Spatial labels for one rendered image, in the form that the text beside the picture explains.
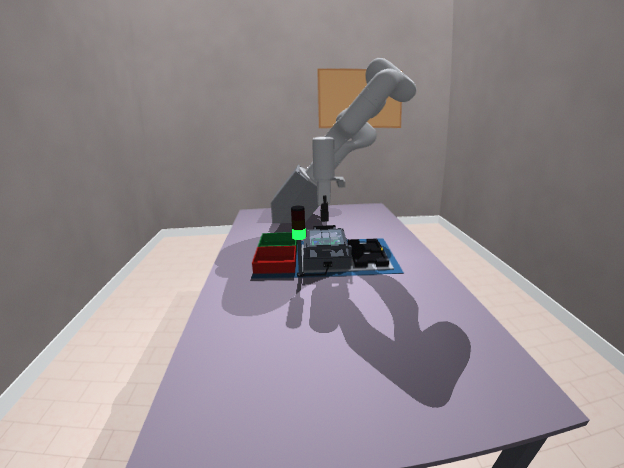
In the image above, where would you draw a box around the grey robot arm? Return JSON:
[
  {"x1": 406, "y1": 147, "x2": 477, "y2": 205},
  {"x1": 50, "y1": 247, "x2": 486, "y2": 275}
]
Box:
[{"x1": 299, "y1": 58, "x2": 416, "y2": 188}]

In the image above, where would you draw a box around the green open bin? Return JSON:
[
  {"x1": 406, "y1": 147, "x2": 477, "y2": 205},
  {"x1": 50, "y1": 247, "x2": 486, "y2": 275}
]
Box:
[{"x1": 258, "y1": 232, "x2": 297, "y2": 254}]

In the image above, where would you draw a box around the red bin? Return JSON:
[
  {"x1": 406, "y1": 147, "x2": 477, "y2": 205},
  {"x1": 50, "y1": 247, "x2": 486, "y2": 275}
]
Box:
[{"x1": 252, "y1": 246, "x2": 296, "y2": 274}]

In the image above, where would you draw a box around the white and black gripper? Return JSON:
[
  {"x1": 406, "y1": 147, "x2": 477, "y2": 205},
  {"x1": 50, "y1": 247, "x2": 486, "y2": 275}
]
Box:
[{"x1": 315, "y1": 179, "x2": 331, "y2": 222}]

